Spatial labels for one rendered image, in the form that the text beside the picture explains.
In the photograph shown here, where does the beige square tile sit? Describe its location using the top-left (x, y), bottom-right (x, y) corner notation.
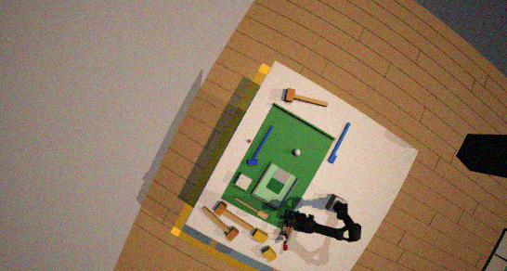
top-left (235, 173), bottom-right (253, 190)

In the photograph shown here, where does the wooden mallet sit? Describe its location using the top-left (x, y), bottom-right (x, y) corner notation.
top-left (285, 88), bottom-right (328, 107)
top-left (203, 207), bottom-right (239, 241)
top-left (214, 201), bottom-right (254, 231)

